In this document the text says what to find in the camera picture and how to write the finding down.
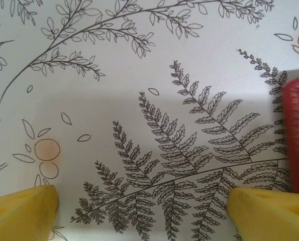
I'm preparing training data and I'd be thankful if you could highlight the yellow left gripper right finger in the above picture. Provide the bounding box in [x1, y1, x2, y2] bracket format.
[226, 187, 299, 241]

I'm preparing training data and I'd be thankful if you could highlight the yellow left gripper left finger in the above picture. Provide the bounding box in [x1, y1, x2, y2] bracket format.
[0, 184, 60, 241]

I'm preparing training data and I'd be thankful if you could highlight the red card holder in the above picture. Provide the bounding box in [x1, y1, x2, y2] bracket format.
[280, 76, 299, 196]

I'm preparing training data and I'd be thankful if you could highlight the floral printed table sheet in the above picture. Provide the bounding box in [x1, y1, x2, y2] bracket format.
[0, 0, 299, 241]

